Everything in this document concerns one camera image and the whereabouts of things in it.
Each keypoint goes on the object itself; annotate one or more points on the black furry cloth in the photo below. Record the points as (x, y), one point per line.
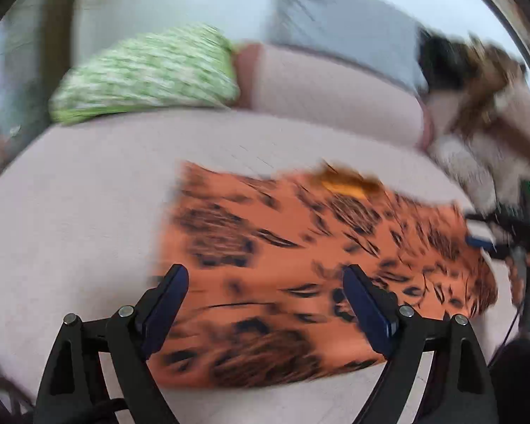
(444, 63)

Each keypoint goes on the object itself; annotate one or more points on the green white patterned pillow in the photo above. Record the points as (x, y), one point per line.
(189, 66)

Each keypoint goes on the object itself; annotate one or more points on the orange black floral garment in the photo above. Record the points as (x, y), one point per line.
(265, 258)

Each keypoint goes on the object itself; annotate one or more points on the pink bolster cushion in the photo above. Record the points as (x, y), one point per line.
(295, 84)

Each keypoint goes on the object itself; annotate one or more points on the beige striped cloth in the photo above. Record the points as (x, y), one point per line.
(488, 171)

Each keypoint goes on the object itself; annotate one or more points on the brown crumpled cloth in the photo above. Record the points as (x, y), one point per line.
(495, 72)

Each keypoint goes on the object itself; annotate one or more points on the brown wooden door frame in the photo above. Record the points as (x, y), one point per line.
(54, 43)

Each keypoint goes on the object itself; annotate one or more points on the grey pillow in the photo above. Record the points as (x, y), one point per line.
(371, 34)

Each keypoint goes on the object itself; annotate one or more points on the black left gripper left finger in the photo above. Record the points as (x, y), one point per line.
(99, 368)

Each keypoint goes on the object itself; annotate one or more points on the pink quilted bed cover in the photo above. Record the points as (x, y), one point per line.
(82, 209)

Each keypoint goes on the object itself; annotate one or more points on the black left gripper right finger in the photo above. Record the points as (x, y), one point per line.
(458, 388)

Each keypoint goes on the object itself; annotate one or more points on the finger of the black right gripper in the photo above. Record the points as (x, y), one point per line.
(480, 243)

